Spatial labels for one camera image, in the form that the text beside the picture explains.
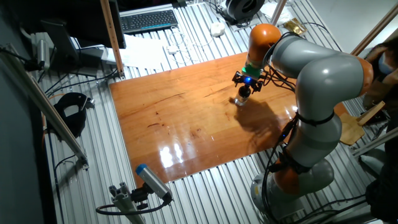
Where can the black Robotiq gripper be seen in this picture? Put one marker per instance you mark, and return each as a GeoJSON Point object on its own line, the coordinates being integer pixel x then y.
{"type": "Point", "coordinates": [248, 79]}

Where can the clear glass jar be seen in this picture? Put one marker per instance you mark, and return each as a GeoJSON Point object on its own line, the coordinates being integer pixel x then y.
{"type": "Point", "coordinates": [241, 100]}

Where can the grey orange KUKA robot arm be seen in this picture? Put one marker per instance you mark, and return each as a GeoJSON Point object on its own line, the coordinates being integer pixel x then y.
{"type": "Point", "coordinates": [323, 77]}

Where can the person left forearm brown sleeve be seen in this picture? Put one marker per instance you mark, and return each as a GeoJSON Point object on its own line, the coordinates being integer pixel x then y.
{"type": "Point", "coordinates": [373, 93]}

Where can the person left hand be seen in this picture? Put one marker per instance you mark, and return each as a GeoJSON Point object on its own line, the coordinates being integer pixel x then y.
{"type": "Point", "coordinates": [391, 77]}

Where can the white lumpy plastic object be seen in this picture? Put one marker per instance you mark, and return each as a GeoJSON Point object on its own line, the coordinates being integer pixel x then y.
{"type": "Point", "coordinates": [217, 29]}

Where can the gold foil packet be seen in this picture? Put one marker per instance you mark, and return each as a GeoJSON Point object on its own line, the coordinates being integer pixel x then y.
{"type": "Point", "coordinates": [295, 26]}

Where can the large wooden board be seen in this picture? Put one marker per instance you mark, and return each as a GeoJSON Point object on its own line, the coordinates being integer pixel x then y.
{"type": "Point", "coordinates": [174, 124]}

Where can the light wooden stool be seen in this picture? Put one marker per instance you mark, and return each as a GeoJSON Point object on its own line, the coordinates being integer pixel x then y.
{"type": "Point", "coordinates": [349, 130]}

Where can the white paper sheet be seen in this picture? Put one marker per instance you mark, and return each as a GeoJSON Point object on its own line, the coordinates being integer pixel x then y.
{"type": "Point", "coordinates": [140, 53]}

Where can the black computer keyboard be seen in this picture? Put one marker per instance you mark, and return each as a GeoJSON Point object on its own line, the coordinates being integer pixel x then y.
{"type": "Point", "coordinates": [146, 21]}

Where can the person head dark hair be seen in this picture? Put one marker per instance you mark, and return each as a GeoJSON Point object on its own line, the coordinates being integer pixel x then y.
{"type": "Point", "coordinates": [381, 49]}

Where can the slanted wooden beam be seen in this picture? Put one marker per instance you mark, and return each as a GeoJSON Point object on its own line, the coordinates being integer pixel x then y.
{"type": "Point", "coordinates": [376, 29]}

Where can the short aluminium bar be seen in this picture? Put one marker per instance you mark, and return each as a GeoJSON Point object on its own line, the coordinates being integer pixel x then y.
{"type": "Point", "coordinates": [373, 143]}

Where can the black computer monitor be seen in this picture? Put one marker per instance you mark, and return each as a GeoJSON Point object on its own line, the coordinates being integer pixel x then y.
{"type": "Point", "coordinates": [84, 18]}

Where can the black bulky object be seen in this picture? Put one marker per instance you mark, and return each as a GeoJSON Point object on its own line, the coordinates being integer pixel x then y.
{"type": "Point", "coordinates": [382, 199]}

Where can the dark grey monitor stand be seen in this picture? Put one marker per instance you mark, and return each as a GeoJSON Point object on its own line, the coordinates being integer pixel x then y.
{"type": "Point", "coordinates": [59, 40]}

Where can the small silver cylinder device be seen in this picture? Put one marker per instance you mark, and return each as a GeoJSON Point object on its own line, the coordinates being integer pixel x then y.
{"type": "Point", "coordinates": [42, 53]}

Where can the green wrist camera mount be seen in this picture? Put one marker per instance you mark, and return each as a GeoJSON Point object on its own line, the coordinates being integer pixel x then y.
{"type": "Point", "coordinates": [250, 72]}

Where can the white slanted post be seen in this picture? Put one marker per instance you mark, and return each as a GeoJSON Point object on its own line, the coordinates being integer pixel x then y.
{"type": "Point", "coordinates": [278, 12]}

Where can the grey camera with blue cap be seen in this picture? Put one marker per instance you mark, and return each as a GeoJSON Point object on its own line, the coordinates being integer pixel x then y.
{"type": "Point", "coordinates": [152, 182]}

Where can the wooden frame post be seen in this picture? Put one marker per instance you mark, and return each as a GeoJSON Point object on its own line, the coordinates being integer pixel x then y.
{"type": "Point", "coordinates": [112, 37]}

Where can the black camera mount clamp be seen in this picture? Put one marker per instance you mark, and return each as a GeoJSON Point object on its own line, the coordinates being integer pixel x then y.
{"type": "Point", "coordinates": [139, 196]}

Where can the aluminium extrusion camera stand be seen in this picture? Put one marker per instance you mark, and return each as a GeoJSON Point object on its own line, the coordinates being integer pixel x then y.
{"type": "Point", "coordinates": [124, 202]}

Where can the long aluminium frame rail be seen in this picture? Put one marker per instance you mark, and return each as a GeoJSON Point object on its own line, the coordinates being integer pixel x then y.
{"type": "Point", "coordinates": [46, 108]}

